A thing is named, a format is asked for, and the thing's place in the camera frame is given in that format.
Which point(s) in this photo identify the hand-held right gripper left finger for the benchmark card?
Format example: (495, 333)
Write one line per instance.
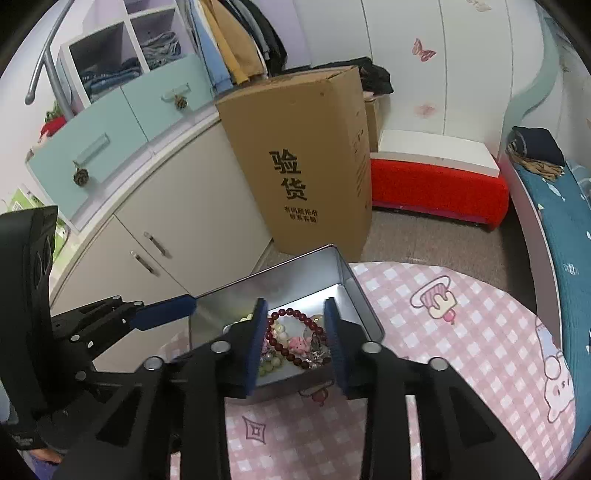
(258, 341)

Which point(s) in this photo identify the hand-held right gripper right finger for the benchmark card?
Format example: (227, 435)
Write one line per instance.
(334, 346)

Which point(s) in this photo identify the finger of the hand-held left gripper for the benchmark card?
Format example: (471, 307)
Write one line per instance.
(166, 311)

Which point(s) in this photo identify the pink bow hair clip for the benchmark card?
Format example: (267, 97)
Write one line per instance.
(299, 344)

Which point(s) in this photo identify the silver metal tin box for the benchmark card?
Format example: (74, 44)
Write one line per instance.
(355, 300)

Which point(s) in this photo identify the green box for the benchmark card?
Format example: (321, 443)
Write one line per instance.
(25, 198)

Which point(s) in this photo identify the beige cabinet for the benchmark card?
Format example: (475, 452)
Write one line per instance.
(198, 194)

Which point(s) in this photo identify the pink checked tablecloth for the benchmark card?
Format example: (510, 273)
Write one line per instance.
(461, 369)

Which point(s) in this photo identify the pinecone ornament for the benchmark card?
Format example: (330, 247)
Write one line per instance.
(81, 177)
(181, 102)

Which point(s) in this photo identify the large teal drawer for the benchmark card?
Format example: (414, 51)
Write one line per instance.
(106, 152)

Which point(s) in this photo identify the red cloth item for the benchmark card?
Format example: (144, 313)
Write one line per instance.
(53, 125)

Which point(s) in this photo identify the red bench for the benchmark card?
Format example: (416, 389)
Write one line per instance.
(434, 194)

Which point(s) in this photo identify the large brown cardboard box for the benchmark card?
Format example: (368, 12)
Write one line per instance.
(300, 152)

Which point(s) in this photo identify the small teal drawer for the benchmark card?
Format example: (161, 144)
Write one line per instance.
(152, 97)

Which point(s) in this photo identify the white bench top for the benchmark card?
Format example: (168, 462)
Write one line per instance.
(434, 150)

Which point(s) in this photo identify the small brown cardboard box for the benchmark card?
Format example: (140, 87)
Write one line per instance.
(371, 124)

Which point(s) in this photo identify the blue printed bed sheet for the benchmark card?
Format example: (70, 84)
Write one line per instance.
(563, 286)

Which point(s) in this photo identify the folded blue jeans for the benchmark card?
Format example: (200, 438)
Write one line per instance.
(111, 78)

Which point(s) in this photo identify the curved metal pole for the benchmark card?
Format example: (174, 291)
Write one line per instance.
(44, 50)

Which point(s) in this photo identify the faded pink butterfly sticker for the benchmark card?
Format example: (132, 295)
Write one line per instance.
(425, 110)

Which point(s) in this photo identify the folded striped clothes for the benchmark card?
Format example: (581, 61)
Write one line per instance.
(159, 48)

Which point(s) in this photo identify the light blue hanging garment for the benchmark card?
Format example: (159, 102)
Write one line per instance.
(210, 50)

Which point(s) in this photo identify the tan fringed cloth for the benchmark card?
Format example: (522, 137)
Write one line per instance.
(540, 168)

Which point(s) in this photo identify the black clothes pile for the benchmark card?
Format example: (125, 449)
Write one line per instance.
(376, 76)

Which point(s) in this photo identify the tan hanging jacket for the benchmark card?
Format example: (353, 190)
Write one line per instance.
(235, 46)

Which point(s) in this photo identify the white cubby shelf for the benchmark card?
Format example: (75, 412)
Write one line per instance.
(115, 27)

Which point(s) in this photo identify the white wardrobe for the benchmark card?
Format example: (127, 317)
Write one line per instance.
(461, 83)

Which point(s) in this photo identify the dark hanging garments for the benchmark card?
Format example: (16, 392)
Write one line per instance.
(263, 32)

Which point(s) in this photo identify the pale teal bed headboard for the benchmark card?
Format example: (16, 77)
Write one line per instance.
(540, 87)

